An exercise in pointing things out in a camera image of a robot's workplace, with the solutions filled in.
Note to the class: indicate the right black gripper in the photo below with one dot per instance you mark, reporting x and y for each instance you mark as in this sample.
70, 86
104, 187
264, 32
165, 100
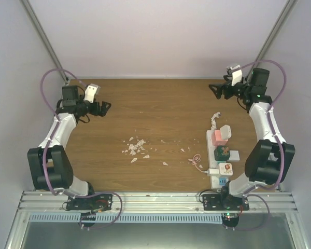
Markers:
220, 87

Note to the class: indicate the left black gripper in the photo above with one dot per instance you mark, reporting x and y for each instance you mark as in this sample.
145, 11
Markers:
103, 111

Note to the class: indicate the white rounded square adapter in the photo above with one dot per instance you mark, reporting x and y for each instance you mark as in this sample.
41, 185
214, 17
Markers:
225, 132

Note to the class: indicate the pink cube socket adapter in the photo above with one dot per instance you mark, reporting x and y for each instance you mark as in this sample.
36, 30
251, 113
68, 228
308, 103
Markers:
217, 140

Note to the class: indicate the green dragon cube adapter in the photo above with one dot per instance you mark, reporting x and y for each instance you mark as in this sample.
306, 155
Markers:
222, 153

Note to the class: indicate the white plug adapter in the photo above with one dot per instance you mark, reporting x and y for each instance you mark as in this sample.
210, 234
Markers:
234, 156

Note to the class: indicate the white power strip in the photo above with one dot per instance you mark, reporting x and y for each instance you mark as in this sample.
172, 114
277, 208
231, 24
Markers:
216, 181

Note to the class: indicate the white cube adapter red print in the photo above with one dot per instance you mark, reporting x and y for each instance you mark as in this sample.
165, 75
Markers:
225, 169

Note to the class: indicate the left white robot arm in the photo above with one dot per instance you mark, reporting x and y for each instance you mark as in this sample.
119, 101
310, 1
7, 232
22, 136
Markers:
49, 165

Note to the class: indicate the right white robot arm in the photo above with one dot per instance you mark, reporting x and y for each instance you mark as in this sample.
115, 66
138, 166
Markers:
268, 163

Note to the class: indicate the white usb charger plug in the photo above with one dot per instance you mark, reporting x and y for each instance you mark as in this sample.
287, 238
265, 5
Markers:
212, 172

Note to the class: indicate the white paper scrap pile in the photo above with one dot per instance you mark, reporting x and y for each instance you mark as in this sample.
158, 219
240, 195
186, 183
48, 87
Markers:
136, 149

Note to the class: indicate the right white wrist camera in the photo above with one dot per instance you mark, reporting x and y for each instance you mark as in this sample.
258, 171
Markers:
236, 73

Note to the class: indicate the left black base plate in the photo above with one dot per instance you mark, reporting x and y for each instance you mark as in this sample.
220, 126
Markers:
99, 203

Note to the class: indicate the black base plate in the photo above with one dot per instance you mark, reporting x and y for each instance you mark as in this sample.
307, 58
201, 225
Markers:
212, 201
99, 203

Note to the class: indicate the right aluminium frame post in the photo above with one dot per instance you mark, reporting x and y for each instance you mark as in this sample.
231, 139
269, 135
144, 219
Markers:
283, 16

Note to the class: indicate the aluminium frame post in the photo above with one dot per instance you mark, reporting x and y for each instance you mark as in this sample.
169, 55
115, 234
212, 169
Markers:
41, 32
283, 16

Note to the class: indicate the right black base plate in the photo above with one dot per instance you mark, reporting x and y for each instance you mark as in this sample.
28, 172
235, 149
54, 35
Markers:
212, 201

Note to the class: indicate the grey slotted cable duct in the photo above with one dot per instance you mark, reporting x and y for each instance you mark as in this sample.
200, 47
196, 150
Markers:
133, 218

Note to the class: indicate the aluminium front rail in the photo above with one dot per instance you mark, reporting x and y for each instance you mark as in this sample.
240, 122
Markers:
151, 202

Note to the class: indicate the left aluminium frame post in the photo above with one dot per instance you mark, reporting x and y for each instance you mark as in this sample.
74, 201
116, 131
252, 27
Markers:
41, 32

